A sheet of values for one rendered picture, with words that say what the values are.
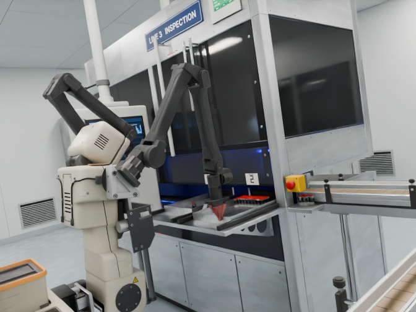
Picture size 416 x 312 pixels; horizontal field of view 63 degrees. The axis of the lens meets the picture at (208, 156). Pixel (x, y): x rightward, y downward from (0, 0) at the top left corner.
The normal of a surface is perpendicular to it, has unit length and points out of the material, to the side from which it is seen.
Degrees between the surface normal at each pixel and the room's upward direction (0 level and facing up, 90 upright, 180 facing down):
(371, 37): 90
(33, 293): 92
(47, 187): 90
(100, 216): 90
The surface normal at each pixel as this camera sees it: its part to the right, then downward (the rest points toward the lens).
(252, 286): -0.75, 0.15
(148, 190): 0.67, -0.06
